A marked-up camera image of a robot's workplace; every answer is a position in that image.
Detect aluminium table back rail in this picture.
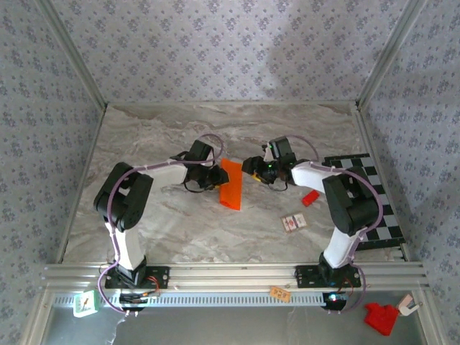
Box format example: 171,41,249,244
106,101,360,108

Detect black controller board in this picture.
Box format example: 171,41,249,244
118,292,149,313
321,291,349,313

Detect green and white cube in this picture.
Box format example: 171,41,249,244
73,290,101,318

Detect black and grey checkerboard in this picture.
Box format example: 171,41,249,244
322,153,406,252

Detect aluminium table side rail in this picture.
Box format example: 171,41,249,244
354,102,413,262
55,103,109,264

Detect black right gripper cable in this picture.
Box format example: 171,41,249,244
267,179,290,193

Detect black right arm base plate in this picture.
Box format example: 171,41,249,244
294,264,362,289

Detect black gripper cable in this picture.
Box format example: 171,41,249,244
267,179,290,193
182,178,208,195

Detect black right controller board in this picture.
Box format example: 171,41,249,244
321,291,349,313

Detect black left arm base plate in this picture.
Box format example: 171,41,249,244
104,264,170,290

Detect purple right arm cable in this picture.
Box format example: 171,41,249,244
287,134,385,314

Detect aluminium mounting rail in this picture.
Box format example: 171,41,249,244
41,261,431,292

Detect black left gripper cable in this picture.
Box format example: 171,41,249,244
182,178,208,195

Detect small red block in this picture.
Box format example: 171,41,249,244
301,189,321,208

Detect aluminium frame post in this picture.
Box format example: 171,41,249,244
356,0,429,111
34,0,109,111

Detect black left controller board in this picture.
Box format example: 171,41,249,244
118,292,149,313

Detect orange paper tag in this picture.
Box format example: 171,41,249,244
269,285,293,304

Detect white and pink clip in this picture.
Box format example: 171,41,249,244
397,293,422,318

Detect grey metal shelf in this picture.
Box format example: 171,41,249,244
41,305,431,345

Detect small printed card box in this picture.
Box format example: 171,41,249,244
280,212,309,235

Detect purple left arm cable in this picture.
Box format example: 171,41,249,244
97,133,226,317

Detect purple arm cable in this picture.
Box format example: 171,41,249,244
287,134,385,314
97,133,226,317

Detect orange paper sheet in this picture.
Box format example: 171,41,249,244
218,157,244,211

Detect aluminium frame leg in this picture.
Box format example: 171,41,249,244
19,290,55,345
422,290,450,345

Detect grey slotted cable duct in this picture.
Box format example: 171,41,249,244
53,290,330,309

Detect red plastic part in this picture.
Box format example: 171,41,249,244
363,302,401,337

